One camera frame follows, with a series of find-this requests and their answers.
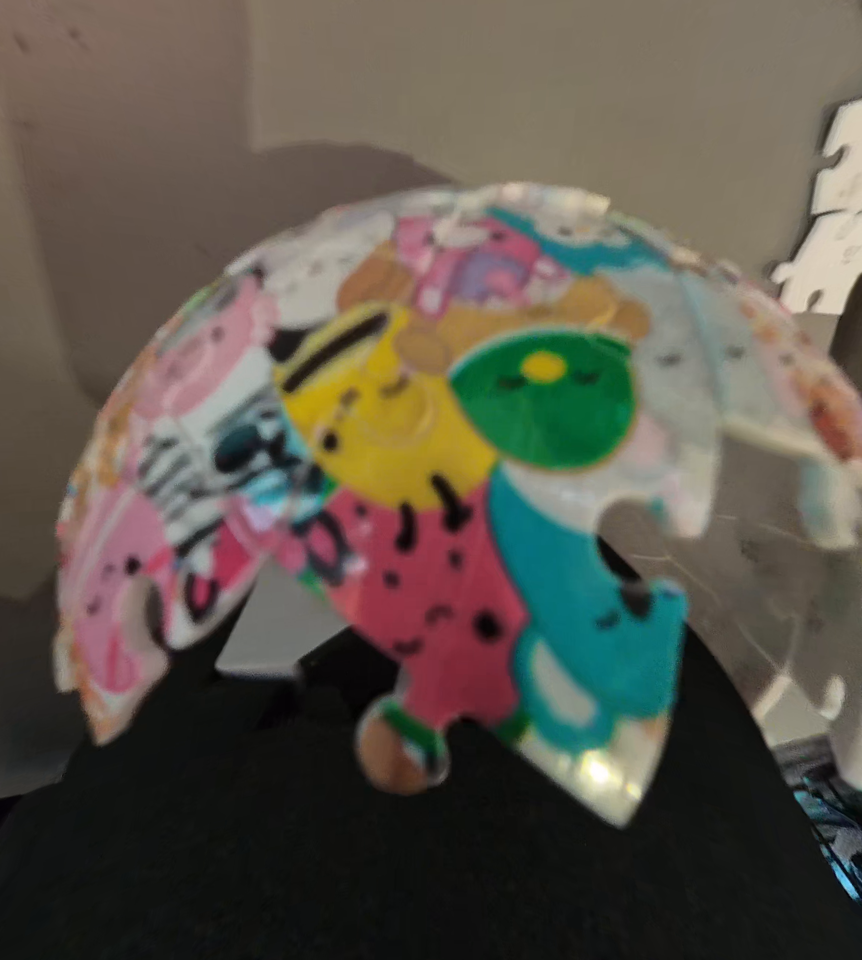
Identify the colourful puzzle ball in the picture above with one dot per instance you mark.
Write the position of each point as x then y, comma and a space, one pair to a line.
446, 480

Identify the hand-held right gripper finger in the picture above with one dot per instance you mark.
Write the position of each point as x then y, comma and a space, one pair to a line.
274, 623

